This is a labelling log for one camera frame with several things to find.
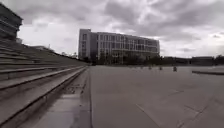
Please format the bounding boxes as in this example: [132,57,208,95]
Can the large grey multistorey building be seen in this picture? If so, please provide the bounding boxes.
[77,28,161,64]

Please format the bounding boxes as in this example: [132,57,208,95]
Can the row of dark trees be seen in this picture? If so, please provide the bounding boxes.
[82,52,224,67]

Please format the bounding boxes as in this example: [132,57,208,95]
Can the grey paved plaza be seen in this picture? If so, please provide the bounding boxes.
[87,65,224,128]

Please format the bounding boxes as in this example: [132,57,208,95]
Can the low long building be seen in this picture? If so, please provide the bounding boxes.
[162,55,215,66]

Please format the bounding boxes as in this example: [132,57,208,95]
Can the wide grey stone steps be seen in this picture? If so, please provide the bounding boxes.
[0,39,89,128]

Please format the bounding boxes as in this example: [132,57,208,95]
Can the raised low stone platform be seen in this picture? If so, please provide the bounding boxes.
[191,68,224,76]

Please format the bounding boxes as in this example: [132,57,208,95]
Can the dark building with ledges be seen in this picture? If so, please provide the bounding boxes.
[0,3,24,44]

